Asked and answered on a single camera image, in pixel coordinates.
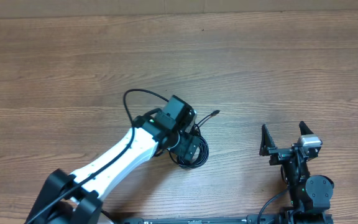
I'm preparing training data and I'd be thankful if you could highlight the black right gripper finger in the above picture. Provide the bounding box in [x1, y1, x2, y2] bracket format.
[299, 121, 314, 135]
[259, 124, 276, 156]

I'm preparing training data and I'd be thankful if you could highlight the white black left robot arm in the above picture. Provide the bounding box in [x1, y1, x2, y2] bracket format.
[26, 95, 200, 224]

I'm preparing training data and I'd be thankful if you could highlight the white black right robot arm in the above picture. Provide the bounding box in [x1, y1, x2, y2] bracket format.
[256, 121, 334, 223]

